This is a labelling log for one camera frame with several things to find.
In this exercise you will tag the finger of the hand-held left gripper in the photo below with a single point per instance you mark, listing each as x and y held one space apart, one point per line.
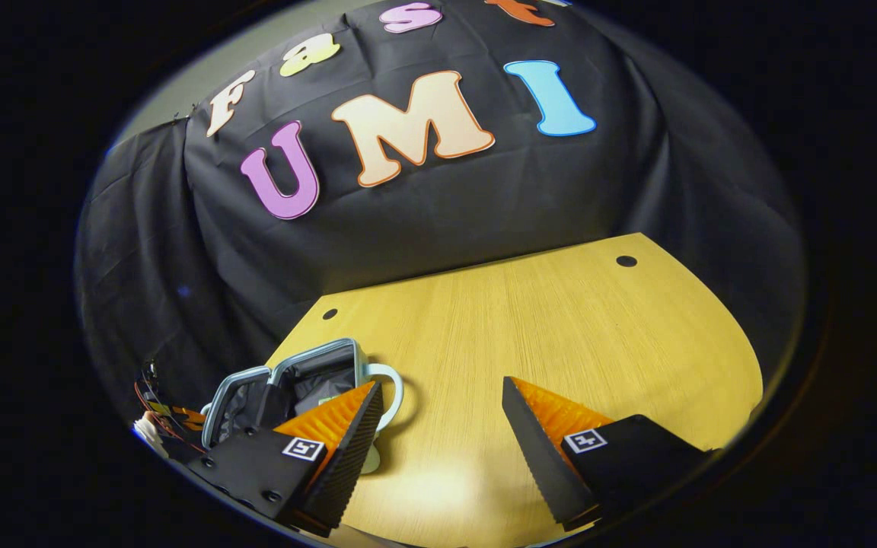
189 416

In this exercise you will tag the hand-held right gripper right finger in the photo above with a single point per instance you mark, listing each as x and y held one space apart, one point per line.
534 453

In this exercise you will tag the pale blue suitcase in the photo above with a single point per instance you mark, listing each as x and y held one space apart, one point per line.
244 407

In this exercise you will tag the black backdrop cloth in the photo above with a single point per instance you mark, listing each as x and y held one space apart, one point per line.
484 205

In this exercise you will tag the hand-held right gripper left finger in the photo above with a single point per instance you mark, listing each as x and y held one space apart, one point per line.
355 449

